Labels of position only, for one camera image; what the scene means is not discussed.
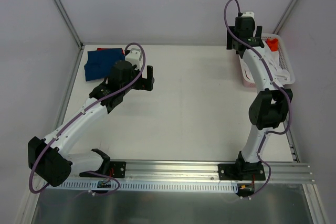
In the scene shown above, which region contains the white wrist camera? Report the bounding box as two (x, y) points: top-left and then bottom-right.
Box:
(124, 48), (143, 69)
(241, 11), (255, 18)

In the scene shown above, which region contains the white t shirt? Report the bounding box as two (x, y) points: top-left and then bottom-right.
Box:
(243, 47), (293, 83)

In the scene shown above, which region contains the orange t shirt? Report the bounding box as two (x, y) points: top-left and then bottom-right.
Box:
(266, 38), (279, 52)

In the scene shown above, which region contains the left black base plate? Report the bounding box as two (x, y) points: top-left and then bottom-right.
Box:
(79, 161), (127, 178)

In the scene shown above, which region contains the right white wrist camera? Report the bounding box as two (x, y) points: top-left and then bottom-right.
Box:
(241, 11), (255, 18)

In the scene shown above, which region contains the white plastic basket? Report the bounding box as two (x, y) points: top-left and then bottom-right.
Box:
(239, 33), (296, 88)

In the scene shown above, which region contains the folded red t shirt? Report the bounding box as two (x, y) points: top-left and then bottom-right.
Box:
(96, 48), (118, 51)

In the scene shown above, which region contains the aluminium mounting rail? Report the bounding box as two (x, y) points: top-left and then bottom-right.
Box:
(119, 160), (316, 184)

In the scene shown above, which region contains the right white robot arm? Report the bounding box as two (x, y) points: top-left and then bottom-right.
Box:
(218, 13), (293, 181)

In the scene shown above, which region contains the white slotted cable duct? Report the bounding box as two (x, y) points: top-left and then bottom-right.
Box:
(56, 179), (238, 193)

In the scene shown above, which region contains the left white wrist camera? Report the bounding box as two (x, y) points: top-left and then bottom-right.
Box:
(124, 48), (143, 69)

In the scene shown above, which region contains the folded blue t shirt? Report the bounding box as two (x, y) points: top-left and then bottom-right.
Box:
(84, 48), (125, 82)

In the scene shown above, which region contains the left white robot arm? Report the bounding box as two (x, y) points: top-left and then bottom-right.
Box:
(28, 60), (154, 187)

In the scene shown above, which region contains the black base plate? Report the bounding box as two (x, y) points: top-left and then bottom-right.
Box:
(79, 161), (127, 178)
(218, 162), (266, 181)

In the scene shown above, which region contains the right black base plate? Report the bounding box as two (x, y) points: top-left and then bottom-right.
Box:
(218, 162), (266, 181)

